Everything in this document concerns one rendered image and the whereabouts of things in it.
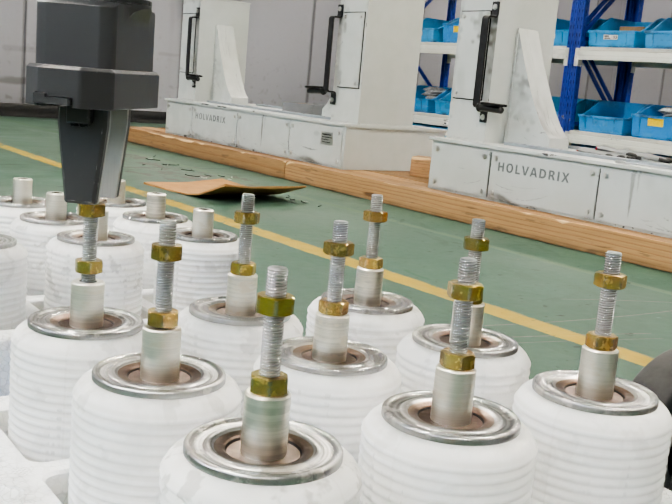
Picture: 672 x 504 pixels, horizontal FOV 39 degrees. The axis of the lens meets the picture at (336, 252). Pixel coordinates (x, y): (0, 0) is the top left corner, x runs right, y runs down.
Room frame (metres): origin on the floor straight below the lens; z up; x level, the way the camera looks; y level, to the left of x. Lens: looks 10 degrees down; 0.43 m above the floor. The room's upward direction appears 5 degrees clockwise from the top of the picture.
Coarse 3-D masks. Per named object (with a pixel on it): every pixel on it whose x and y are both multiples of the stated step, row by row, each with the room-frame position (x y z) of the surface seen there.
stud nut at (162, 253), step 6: (156, 246) 0.51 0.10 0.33; (162, 246) 0.51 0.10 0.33; (168, 246) 0.51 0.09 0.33; (174, 246) 0.52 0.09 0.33; (180, 246) 0.52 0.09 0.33; (156, 252) 0.51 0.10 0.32; (162, 252) 0.51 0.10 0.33; (168, 252) 0.51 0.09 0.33; (174, 252) 0.51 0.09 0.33; (180, 252) 0.52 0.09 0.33; (156, 258) 0.51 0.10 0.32; (162, 258) 0.51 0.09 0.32; (168, 258) 0.51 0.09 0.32; (174, 258) 0.51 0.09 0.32; (180, 258) 0.52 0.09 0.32
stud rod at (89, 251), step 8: (88, 224) 0.61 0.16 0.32; (96, 224) 0.61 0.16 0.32; (88, 232) 0.61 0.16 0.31; (96, 232) 0.62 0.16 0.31; (88, 240) 0.61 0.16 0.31; (96, 240) 0.62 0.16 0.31; (88, 248) 0.61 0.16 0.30; (96, 248) 0.62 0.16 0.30; (88, 256) 0.61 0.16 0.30; (96, 256) 0.62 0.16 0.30; (88, 280) 0.61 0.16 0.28
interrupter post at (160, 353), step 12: (144, 336) 0.51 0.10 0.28; (156, 336) 0.51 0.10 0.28; (168, 336) 0.51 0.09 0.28; (180, 336) 0.52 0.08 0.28; (144, 348) 0.51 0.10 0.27; (156, 348) 0.51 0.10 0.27; (168, 348) 0.51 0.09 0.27; (180, 348) 0.52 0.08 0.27; (144, 360) 0.51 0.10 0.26; (156, 360) 0.51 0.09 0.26; (168, 360) 0.51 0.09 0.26; (144, 372) 0.51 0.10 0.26; (156, 372) 0.51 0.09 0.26; (168, 372) 0.51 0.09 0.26
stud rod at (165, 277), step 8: (160, 224) 0.52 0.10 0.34; (168, 224) 0.52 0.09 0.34; (160, 232) 0.52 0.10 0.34; (168, 232) 0.52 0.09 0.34; (160, 240) 0.52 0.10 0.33; (168, 240) 0.52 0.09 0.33; (160, 264) 0.52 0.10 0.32; (168, 264) 0.52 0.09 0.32; (160, 272) 0.52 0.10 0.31; (168, 272) 0.52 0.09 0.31; (160, 280) 0.52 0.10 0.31; (168, 280) 0.52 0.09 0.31; (160, 288) 0.52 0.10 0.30; (168, 288) 0.52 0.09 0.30; (160, 296) 0.52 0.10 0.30; (168, 296) 0.52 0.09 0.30; (160, 304) 0.52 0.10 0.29; (168, 304) 0.52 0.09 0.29; (160, 328) 0.52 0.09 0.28; (168, 328) 0.52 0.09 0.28
